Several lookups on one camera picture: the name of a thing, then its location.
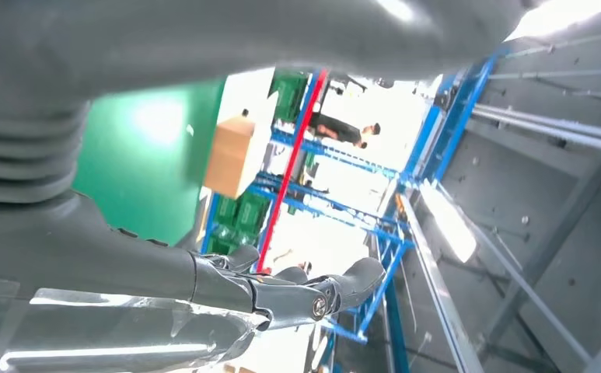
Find ceiling light panel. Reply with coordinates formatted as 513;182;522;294
418;180;479;264

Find green plastic crate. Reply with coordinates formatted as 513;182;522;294
209;191;271;256
271;71;309;124

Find brown cardboard box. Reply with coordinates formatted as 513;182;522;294
203;115;257;200

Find red pole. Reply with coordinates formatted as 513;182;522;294
256;69;330;274

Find blue metal rack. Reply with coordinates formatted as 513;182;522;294
199;51;502;373

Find person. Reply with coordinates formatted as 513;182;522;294
309;112;383;150

